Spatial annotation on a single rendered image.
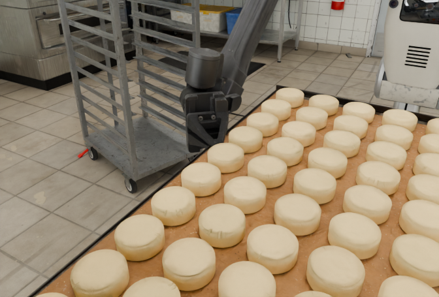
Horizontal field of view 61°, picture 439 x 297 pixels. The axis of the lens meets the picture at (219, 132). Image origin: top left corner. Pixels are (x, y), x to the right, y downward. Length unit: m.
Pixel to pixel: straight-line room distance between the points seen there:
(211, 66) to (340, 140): 0.26
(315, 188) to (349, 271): 0.12
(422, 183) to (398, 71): 0.83
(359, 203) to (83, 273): 0.29
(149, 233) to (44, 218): 1.79
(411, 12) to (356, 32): 3.74
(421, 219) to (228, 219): 0.20
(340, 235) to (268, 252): 0.08
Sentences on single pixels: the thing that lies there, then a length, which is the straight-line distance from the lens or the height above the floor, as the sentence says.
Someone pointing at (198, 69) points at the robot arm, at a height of 1.08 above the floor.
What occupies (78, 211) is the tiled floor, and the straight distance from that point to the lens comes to 2.15.
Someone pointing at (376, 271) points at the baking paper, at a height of 1.00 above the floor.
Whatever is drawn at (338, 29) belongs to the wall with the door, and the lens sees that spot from 5.03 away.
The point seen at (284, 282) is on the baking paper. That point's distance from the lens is 0.38.
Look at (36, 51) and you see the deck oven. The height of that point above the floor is 0.40.
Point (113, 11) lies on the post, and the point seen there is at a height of 1.00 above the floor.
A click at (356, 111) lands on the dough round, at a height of 1.03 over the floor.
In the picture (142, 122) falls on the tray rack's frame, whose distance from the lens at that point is 2.66.
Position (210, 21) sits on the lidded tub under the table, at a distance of 4.95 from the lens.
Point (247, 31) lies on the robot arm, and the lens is 0.76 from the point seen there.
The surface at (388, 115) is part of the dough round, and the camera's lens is 0.65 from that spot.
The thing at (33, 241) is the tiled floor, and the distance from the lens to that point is 2.06.
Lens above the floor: 1.28
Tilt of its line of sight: 27 degrees down
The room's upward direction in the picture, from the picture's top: straight up
